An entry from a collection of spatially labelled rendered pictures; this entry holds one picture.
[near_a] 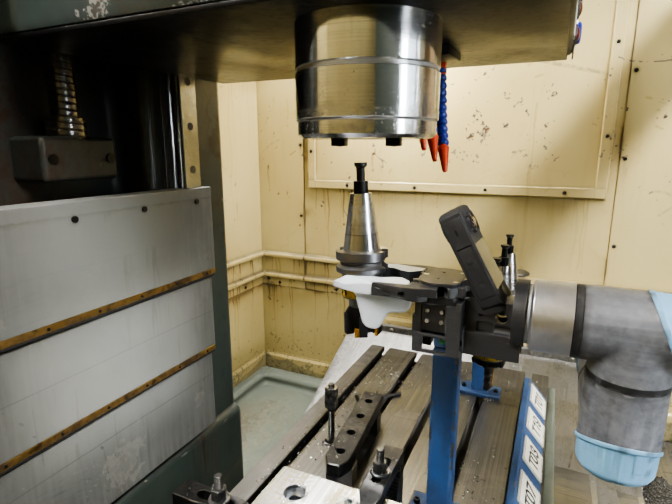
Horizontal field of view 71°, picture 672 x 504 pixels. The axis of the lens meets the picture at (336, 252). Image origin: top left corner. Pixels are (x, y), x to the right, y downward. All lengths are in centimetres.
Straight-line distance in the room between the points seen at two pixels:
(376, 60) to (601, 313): 32
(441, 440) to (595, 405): 32
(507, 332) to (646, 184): 106
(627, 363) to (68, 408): 73
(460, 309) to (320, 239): 126
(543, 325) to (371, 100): 27
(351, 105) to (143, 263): 52
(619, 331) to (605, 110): 107
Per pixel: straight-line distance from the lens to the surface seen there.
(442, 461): 83
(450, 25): 59
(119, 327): 87
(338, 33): 50
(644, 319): 51
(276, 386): 193
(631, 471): 58
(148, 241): 87
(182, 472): 113
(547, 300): 51
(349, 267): 55
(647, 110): 154
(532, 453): 102
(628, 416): 54
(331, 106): 49
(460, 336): 53
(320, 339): 186
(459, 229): 51
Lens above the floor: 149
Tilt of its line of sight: 12 degrees down
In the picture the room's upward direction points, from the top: straight up
